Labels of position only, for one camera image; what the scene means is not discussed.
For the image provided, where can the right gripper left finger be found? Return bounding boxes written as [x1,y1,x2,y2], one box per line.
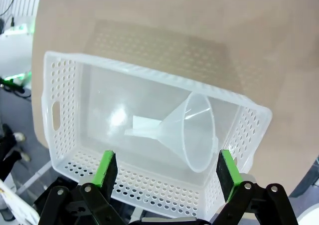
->
[33,150,140,225]

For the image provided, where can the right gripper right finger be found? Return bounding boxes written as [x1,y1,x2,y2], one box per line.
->
[211,149,300,225]

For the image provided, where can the translucent plastic funnel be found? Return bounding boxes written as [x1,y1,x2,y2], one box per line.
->
[124,91,219,173]

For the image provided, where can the white perforated plastic basket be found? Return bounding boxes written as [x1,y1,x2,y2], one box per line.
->
[41,50,273,217]

